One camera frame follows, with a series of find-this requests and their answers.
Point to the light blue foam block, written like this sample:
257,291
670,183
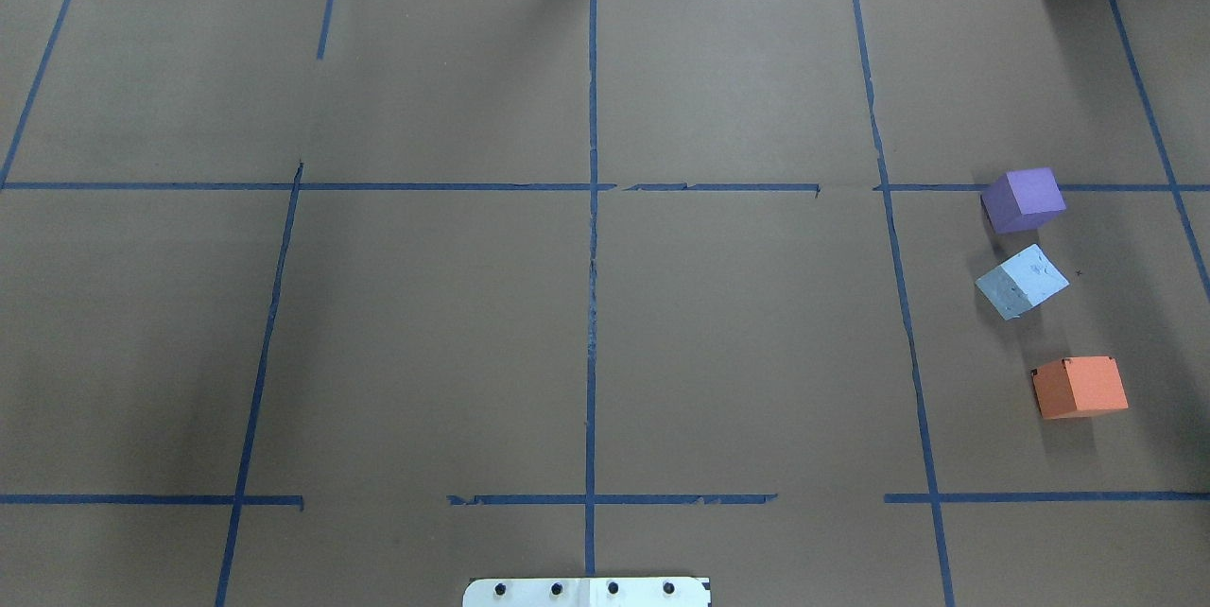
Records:
1021,283

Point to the purple foam block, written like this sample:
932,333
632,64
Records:
1022,200

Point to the orange foam block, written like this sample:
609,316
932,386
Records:
1079,387

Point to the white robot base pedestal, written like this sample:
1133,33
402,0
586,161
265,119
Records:
589,591

